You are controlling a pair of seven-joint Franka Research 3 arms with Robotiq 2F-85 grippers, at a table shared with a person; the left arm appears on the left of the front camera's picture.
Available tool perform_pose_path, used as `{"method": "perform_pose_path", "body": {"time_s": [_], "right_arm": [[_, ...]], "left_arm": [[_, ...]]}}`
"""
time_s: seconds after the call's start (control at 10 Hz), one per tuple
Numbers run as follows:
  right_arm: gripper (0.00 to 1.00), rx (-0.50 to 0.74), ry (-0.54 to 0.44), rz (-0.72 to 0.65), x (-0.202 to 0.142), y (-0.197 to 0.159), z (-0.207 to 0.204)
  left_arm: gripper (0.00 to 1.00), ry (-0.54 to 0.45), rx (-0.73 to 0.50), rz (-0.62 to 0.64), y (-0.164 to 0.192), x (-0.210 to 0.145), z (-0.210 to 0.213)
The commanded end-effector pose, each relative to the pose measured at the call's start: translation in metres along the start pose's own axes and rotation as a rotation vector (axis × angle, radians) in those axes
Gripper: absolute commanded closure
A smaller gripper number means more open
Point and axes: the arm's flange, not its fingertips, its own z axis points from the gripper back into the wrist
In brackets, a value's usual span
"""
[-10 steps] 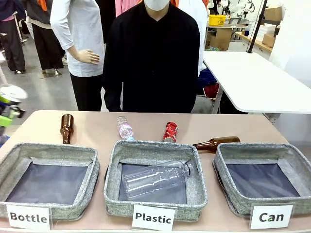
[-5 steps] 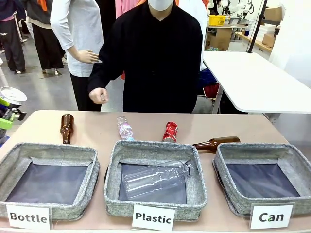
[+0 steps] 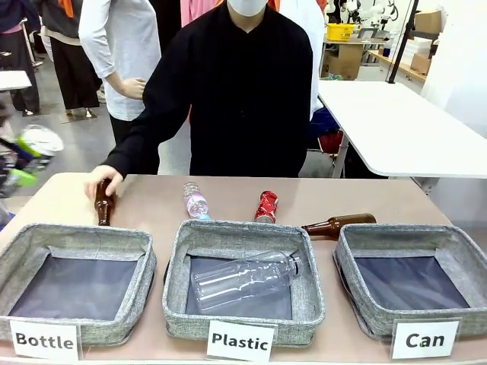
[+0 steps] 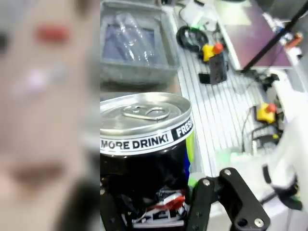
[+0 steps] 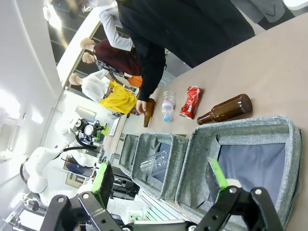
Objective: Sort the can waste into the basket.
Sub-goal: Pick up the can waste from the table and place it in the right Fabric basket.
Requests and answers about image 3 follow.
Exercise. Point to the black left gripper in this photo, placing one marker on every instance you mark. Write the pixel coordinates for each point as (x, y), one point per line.
(7, 171)

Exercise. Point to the black silver crushed can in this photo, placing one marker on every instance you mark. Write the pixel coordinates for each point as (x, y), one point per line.
(42, 138)

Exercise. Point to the brown glass bottle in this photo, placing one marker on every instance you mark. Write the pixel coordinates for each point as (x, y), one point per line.
(103, 207)
(342, 224)

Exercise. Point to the small pink-label plastic bottle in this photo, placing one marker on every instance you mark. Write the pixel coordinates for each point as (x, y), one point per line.
(196, 203)

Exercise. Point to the red crushed can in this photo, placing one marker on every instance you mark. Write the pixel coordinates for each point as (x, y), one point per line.
(266, 207)

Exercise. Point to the bystander's bare forearm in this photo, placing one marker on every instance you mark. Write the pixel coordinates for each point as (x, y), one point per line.
(116, 81)

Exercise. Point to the person's right forearm black sleeve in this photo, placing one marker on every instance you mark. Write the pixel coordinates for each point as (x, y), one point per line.
(144, 129)

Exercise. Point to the grey fabric basket Bottle label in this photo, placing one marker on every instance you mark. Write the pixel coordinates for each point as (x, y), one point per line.
(23, 243)

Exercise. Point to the grey fabric basket Plastic label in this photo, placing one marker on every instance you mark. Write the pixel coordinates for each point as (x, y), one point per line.
(182, 243)

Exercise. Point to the grey fabric basket Can label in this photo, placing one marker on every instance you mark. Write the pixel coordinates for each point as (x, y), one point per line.
(350, 247)

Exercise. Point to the yellow plastic basket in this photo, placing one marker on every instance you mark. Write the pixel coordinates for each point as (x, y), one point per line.
(341, 32)

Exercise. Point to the white sign reading Can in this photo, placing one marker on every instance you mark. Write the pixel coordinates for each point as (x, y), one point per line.
(425, 339)

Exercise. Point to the person's right hand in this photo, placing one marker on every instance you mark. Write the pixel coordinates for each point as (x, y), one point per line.
(104, 173)

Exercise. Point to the bystander's bare hand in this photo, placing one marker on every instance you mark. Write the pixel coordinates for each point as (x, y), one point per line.
(135, 88)

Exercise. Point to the small white side table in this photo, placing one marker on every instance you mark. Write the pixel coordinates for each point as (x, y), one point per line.
(13, 80)

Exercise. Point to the bystander in black skirt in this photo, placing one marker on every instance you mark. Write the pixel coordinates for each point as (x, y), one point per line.
(72, 68)

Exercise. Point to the bystander in dark clothes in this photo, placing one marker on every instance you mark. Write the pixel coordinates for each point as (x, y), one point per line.
(19, 49)

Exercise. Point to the bystander in light grey top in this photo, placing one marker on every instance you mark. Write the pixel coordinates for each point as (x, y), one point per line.
(121, 45)

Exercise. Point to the white sign reading Bottle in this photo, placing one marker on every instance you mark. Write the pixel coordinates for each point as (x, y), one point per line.
(43, 340)

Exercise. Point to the person in black shirt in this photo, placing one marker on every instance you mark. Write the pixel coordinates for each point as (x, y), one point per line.
(243, 95)

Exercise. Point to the large clear plastic bottle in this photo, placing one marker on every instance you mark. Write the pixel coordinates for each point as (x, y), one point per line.
(243, 281)

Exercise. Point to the white face mask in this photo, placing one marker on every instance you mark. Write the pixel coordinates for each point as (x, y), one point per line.
(248, 7)

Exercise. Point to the white sign reading Plastic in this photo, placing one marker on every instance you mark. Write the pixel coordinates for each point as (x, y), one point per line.
(240, 341)

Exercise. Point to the blue bag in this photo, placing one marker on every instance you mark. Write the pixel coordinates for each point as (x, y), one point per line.
(323, 123)

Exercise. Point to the bystander in white coat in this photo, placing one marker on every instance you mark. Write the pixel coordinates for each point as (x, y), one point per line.
(314, 49)

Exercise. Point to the white table leg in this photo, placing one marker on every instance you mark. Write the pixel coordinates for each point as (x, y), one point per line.
(339, 156)

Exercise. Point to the large cardboard box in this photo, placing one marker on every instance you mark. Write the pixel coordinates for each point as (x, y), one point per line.
(344, 62)

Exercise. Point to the large white table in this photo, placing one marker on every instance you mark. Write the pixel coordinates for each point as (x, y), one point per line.
(388, 125)

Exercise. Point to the wooden workbench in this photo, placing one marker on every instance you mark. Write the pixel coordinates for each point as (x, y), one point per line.
(395, 64)

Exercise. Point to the black slanted pole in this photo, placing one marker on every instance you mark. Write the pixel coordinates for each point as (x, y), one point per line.
(399, 49)

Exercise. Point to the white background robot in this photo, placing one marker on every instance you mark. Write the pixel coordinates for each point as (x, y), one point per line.
(386, 9)

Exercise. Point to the white foam box stack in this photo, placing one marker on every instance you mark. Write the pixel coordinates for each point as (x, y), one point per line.
(416, 47)

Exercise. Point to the small cardboard box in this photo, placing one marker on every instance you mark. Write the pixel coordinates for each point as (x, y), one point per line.
(421, 64)

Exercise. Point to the cardboard box on shelf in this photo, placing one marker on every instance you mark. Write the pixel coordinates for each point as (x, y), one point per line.
(428, 21)

